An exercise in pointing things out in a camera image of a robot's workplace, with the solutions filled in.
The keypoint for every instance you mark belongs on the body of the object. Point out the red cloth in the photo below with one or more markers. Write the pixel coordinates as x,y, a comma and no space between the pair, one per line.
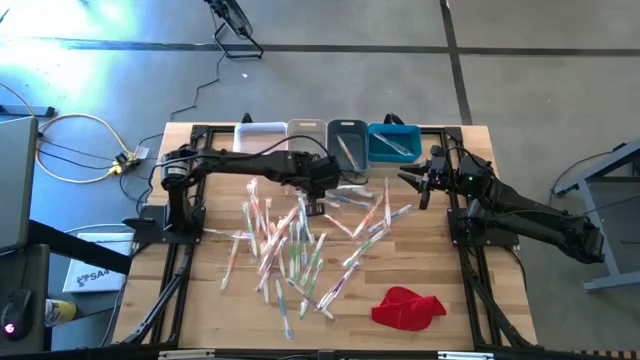
407,310

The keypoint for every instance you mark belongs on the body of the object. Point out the grey laptop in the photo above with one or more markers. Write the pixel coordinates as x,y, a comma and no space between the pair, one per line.
17,185

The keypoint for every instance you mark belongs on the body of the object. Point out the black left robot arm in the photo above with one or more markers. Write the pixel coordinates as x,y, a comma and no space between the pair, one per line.
240,162

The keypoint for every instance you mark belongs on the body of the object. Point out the black computer mouse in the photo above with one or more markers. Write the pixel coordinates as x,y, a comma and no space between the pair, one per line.
15,312

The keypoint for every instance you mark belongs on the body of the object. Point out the white cardboard box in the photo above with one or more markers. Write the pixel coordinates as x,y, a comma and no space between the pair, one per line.
100,280

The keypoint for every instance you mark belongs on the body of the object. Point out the teal plastic bin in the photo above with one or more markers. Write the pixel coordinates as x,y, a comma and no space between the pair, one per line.
407,150

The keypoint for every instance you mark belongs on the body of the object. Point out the white plastic bin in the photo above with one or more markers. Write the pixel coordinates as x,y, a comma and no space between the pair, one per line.
260,135

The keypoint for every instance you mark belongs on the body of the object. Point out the black clamp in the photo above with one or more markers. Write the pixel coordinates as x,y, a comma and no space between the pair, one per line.
246,118
394,119

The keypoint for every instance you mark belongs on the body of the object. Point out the pile of packaged toothbrushes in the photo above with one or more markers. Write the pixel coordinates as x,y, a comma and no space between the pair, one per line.
176,310

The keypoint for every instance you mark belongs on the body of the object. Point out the black desk beam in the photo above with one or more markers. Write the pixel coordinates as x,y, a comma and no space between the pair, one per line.
75,246

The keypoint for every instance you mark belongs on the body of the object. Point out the light grey plastic bin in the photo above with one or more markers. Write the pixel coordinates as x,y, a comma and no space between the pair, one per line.
306,135

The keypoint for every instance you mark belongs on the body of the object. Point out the purple toothbrush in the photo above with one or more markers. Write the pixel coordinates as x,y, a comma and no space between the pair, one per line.
220,232
337,287
310,300

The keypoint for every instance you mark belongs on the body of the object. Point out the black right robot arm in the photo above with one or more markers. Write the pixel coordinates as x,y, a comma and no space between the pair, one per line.
525,210

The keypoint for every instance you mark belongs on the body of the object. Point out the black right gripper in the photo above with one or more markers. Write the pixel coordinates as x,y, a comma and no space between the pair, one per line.
436,175

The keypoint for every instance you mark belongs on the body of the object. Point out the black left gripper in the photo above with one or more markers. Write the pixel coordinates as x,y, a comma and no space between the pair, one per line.
322,177

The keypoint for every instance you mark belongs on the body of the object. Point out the yellow power plug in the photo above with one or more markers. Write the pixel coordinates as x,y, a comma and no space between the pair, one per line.
119,167

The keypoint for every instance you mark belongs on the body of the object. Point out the black floor fan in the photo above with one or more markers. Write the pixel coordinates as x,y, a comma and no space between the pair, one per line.
232,17

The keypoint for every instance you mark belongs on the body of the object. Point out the yellow can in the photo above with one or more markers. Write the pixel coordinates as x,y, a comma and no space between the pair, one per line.
60,312

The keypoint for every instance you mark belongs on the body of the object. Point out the grey metal desk frame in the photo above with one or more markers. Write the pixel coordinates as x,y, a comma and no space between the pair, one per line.
597,235

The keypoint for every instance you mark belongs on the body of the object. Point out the black desk surface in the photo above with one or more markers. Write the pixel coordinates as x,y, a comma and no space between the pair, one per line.
37,270

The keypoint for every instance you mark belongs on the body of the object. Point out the dark grey plastic bin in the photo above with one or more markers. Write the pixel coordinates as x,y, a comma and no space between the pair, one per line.
357,140

